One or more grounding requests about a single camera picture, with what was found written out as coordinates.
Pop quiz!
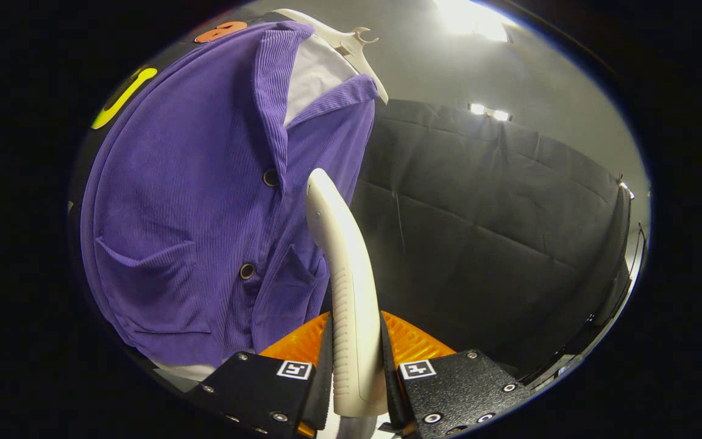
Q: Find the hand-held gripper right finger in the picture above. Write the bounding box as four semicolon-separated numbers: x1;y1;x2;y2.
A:
378;310;536;439

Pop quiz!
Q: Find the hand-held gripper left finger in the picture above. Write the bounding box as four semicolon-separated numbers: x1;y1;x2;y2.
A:
186;311;333;439

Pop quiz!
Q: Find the white garment steamer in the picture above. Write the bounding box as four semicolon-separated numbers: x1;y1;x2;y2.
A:
306;168;389;439

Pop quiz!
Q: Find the purple corduroy jacket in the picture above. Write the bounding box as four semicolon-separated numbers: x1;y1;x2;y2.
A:
80;21;381;367

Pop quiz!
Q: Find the white plastic clothes hanger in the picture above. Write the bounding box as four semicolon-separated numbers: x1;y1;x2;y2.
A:
272;9;389;105

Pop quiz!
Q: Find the small ceiling light panel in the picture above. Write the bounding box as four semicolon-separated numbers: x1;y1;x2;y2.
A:
468;102;512;122

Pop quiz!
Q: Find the white mannequin torso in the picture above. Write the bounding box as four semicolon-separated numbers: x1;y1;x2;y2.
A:
152;34;360;384

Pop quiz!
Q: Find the large ceiling light panel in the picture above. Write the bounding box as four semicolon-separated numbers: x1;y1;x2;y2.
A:
435;0;514;43

